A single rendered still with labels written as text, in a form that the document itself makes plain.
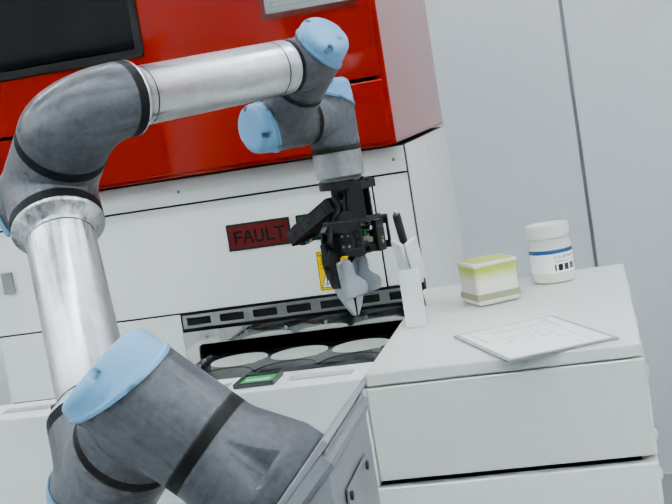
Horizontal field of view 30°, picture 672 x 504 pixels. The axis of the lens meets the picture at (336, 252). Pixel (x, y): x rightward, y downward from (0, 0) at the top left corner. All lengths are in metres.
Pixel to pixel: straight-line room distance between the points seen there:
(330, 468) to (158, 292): 1.24
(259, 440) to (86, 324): 0.32
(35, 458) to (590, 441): 0.74
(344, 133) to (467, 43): 1.79
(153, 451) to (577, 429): 0.59
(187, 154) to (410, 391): 0.78
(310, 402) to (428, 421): 0.15
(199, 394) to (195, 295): 1.07
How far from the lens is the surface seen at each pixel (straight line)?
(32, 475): 1.77
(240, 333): 2.27
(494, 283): 1.94
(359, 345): 2.13
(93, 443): 1.28
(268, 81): 1.68
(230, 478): 1.21
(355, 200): 1.89
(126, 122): 1.54
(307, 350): 2.16
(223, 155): 2.19
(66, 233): 1.53
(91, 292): 1.48
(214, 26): 2.19
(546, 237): 2.05
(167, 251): 2.30
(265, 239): 2.24
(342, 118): 1.89
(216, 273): 2.28
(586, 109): 3.64
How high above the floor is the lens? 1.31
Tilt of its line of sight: 7 degrees down
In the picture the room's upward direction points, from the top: 9 degrees counter-clockwise
